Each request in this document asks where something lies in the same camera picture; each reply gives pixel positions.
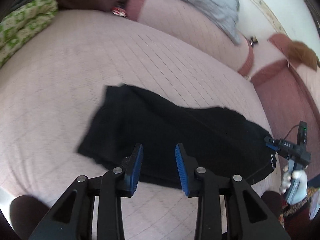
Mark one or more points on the black sweatpants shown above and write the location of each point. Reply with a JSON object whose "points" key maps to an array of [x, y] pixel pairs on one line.
{"points": [[220, 139]]}

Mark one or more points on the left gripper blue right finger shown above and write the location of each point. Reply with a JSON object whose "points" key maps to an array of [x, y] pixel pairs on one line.
{"points": [[186, 166]]}

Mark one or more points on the red white small box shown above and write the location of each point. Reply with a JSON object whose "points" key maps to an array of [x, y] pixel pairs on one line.
{"points": [[119, 11]]}

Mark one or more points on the pink quilted bed sheet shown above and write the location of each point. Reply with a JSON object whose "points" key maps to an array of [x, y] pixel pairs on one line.
{"points": [[78, 96]]}

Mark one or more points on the white gloved right hand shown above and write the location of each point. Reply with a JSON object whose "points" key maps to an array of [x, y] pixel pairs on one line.
{"points": [[287, 178]]}

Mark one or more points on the pink headboard bolster cushion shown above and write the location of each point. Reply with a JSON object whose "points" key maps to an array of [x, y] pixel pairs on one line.
{"points": [[183, 21]]}

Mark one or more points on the green patterned folded quilt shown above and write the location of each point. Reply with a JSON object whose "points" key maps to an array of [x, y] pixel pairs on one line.
{"points": [[23, 24]]}

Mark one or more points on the brown knit hat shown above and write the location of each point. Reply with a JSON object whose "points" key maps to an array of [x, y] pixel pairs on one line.
{"points": [[301, 53]]}

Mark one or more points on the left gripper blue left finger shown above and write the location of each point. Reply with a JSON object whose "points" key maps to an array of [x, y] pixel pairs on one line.
{"points": [[131, 167]]}

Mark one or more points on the red side cushion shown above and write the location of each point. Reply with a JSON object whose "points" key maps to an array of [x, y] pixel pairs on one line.
{"points": [[289, 93]]}

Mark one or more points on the black bow hair clip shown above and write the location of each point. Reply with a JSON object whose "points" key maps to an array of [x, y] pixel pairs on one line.
{"points": [[253, 41]]}

